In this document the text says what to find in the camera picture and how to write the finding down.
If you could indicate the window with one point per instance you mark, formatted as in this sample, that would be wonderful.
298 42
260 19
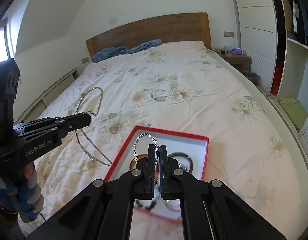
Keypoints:
4 50

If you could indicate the white low cabinet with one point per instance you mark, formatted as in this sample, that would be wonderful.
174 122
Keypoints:
47 97

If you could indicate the thin silver bangle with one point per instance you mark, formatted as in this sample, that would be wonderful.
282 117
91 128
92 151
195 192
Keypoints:
172 205

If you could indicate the green cushion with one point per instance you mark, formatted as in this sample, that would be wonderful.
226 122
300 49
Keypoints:
295 111

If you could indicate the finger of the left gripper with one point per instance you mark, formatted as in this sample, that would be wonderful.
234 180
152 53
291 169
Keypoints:
72 122
49 119

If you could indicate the purple tissue box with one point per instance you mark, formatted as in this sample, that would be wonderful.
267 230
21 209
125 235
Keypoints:
237 51

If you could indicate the amber bangle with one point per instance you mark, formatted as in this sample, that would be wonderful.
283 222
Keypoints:
136 163

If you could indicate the gloved left hand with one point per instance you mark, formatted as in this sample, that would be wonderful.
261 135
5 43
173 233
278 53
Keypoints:
22 193

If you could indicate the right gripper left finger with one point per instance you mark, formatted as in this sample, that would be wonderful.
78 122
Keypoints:
103 210

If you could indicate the wooden nightstand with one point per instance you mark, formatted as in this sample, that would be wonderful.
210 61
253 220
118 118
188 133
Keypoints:
240 62

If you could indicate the red jewelry box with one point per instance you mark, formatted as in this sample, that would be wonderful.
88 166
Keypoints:
196 146

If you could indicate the wooden headboard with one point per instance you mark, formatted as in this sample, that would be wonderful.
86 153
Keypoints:
192 26

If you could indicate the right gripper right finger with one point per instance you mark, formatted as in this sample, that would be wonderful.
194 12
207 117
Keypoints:
210 210

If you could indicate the blue pillow right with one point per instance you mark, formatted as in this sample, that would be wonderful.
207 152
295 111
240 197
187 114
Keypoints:
145 45

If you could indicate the floral cream bed quilt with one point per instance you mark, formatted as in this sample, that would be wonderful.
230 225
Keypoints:
180 87

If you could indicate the dark green bangle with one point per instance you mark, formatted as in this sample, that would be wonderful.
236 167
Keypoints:
185 162

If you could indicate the white wardrobe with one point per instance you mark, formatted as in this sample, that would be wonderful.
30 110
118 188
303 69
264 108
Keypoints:
274 33

